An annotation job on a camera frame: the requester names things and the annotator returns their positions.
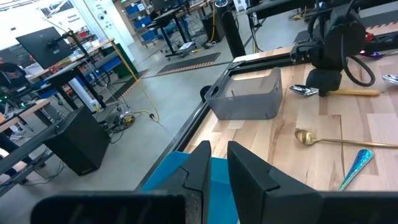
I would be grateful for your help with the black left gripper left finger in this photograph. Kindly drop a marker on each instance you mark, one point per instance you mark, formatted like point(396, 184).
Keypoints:
point(199, 174)

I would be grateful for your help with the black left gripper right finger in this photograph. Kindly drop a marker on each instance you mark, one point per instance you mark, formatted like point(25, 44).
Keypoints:
point(248, 186)

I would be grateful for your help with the iridescent rainbow spoon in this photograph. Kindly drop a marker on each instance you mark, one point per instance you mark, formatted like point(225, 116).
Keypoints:
point(373, 55)
point(360, 160)

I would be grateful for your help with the blue plastic bin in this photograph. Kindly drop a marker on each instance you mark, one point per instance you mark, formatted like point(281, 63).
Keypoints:
point(221, 193)

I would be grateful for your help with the black workbench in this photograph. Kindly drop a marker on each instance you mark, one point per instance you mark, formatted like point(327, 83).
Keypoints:
point(273, 7)

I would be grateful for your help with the grey plastic bin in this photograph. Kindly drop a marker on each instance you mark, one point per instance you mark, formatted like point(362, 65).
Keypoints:
point(245, 107)

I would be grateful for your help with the black cylindrical tower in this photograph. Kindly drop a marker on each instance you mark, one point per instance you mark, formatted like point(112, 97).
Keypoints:
point(231, 31)

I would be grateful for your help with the wide black striped floor mat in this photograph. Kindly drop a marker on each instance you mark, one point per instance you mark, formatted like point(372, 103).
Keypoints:
point(189, 62)

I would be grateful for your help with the narrow black striped floor mat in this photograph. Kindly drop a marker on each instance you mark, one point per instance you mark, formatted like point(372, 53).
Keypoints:
point(130, 84)

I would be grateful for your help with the large black computer tower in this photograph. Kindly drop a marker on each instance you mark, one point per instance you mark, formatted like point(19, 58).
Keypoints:
point(77, 143)

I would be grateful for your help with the green cabinet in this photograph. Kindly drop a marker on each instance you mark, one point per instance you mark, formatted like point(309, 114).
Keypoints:
point(129, 70)

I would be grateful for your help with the white roll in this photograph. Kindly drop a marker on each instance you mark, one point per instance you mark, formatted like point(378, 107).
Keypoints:
point(81, 93)

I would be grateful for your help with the black background desk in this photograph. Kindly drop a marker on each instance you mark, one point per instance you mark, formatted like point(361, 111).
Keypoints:
point(163, 34)

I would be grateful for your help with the shelf with blue bins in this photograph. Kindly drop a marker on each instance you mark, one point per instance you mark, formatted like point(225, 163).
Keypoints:
point(143, 21)

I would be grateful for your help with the black-legged wooden desk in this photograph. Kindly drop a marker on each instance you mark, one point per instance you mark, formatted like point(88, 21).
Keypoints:
point(71, 70)

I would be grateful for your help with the grey-legged wooden desk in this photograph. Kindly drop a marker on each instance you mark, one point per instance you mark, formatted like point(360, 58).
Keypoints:
point(28, 149)

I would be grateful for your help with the black monitor on stand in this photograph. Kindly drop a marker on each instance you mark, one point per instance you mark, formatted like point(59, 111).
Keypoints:
point(43, 46)

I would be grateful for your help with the black aluminium table frame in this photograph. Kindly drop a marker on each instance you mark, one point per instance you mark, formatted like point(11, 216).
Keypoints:
point(183, 137)

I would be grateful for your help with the black frame clamp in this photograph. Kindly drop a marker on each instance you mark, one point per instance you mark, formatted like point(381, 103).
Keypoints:
point(205, 92)

